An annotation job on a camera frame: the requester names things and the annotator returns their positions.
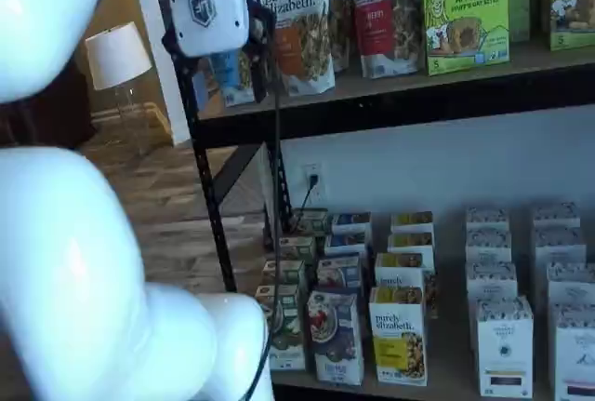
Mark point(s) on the green Bobo's apple pie box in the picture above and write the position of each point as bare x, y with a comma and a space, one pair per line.
465, 19

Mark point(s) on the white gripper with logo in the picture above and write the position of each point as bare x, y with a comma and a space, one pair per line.
207, 1

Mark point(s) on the white shade floor lamp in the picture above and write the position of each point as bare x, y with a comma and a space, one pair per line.
116, 54

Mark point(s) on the blue and white oatmeal box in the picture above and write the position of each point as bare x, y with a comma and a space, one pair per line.
352, 223
334, 340
339, 273
347, 244

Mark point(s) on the dark brown cabinet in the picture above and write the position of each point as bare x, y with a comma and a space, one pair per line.
51, 112

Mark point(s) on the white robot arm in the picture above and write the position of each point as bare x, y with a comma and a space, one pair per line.
70, 252

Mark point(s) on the red purely elizabeth granola bag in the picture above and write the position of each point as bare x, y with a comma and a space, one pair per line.
388, 19

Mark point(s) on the black metal shelf unit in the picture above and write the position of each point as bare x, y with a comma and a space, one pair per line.
372, 103

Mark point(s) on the white wall outlet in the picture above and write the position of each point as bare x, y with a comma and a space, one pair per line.
314, 182

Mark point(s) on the brown purely elizabeth granola bag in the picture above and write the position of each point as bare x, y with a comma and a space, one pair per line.
340, 15

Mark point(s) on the orange purely elizabeth granola bag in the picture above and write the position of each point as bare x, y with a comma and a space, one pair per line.
302, 33

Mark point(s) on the white patterned tea box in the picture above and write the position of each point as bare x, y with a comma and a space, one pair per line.
572, 284
560, 247
504, 350
576, 359
487, 218
488, 245
490, 280
557, 215

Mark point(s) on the green apple cinnamon oatmeal box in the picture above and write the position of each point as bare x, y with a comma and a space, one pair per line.
288, 326
288, 273
300, 247
312, 222

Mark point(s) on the yellow purely elizabeth box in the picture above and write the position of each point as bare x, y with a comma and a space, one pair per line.
413, 243
402, 266
400, 340
413, 222

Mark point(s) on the blue purely elizabeth granola bag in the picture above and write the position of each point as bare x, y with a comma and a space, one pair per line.
234, 77

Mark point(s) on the yellow green Bobo's box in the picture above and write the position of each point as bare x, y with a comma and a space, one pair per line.
574, 1

